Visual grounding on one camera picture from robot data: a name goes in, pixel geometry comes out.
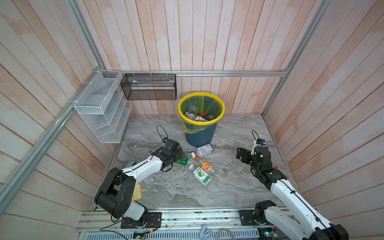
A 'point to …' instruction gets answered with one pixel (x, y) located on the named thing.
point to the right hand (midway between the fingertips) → (244, 150)
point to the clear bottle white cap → (193, 109)
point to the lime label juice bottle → (200, 174)
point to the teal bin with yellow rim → (204, 136)
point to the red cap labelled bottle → (202, 114)
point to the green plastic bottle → (184, 162)
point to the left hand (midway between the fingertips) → (177, 157)
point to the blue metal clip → (205, 232)
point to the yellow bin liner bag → (205, 104)
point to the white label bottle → (200, 119)
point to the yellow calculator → (137, 192)
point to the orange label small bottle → (206, 166)
